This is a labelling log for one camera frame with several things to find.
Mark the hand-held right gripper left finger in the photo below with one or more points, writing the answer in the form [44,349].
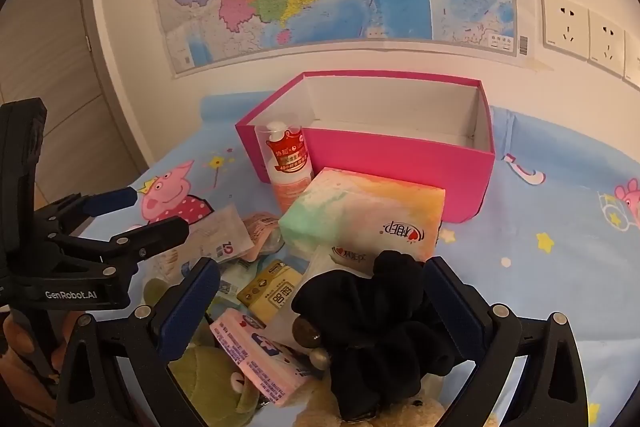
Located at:
[187,312]

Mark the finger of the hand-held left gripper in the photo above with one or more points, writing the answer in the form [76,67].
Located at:
[155,234]
[115,199]

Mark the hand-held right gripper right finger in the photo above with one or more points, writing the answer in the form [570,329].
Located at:
[450,302]

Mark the white mask packet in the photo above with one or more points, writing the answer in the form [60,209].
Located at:
[220,232]

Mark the green plush toy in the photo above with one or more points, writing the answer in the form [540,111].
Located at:
[200,377]

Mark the black scrunchie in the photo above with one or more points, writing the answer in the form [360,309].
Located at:
[380,332]

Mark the pink floral tissue pack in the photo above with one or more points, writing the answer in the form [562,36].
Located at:
[260,357]

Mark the yellow tissue pack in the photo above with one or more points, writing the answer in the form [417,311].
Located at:
[275,289]

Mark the pink small packet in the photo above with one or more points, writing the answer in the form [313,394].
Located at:
[260,227]

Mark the beige teddy bear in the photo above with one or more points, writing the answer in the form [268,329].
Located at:
[415,412]

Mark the pink cardboard box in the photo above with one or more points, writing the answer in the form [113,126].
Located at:
[380,157]

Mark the person's left hand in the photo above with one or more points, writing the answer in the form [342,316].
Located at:
[15,344]

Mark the pale green small packet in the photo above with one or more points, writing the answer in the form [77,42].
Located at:
[230,282]

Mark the brown wooden door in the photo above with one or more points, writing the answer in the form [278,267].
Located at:
[60,57]

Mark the pink plastic suction cup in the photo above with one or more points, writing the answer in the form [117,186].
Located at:
[290,167]

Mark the white wall socket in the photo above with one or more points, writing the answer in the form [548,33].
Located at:
[606,42]
[565,24]
[632,67]

